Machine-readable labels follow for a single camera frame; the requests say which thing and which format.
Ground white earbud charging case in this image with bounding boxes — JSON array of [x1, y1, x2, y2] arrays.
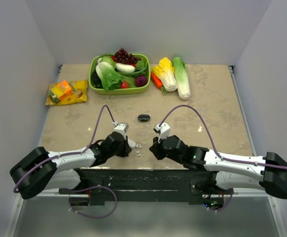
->
[[128, 139, 136, 149]]

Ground black earbud charging case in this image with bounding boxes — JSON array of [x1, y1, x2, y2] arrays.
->
[[137, 114, 151, 122]]

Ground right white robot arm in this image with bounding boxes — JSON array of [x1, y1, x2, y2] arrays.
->
[[149, 135, 287, 199]]

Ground green plastic basket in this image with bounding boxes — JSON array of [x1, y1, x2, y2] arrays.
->
[[88, 53, 151, 95]]

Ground green napa cabbage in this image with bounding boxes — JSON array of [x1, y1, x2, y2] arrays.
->
[[172, 57, 191, 100]]

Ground yellow snack bag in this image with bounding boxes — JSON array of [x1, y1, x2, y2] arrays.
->
[[45, 80, 87, 106]]

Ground red strawberry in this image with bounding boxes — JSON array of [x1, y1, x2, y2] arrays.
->
[[120, 80, 129, 89]]

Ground green lettuce head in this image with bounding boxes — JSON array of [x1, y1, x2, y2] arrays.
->
[[95, 62, 123, 91]]

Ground orange carrot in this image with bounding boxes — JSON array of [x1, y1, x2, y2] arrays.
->
[[151, 72, 167, 94]]

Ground orange juice carton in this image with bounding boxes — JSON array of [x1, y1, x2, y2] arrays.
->
[[48, 80, 76, 103]]

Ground yellow napa cabbage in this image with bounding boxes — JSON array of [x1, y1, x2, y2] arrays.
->
[[152, 57, 178, 92]]

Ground white radish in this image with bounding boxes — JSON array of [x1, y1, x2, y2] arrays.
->
[[116, 63, 136, 73]]

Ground round green cabbage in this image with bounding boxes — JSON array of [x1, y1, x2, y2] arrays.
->
[[97, 55, 116, 69]]

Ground green leafy vegetable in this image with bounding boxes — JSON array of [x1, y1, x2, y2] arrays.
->
[[118, 61, 146, 88]]

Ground red grape bunch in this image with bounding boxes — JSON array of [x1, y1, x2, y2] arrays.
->
[[111, 48, 142, 64]]

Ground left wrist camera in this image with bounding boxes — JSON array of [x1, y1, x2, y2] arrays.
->
[[113, 121, 129, 138]]

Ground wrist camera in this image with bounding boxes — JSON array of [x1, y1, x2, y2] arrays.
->
[[154, 122, 170, 143], [113, 121, 129, 138]]

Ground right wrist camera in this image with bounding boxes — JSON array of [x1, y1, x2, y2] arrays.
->
[[154, 122, 170, 143]]

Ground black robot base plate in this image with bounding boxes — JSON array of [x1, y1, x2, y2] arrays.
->
[[59, 169, 232, 205]]

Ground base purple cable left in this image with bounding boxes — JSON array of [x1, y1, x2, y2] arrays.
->
[[68, 185, 119, 219]]

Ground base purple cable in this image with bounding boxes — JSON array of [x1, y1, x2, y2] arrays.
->
[[68, 185, 119, 219], [206, 189, 235, 212]]

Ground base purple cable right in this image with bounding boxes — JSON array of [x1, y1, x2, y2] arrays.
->
[[206, 189, 235, 212]]

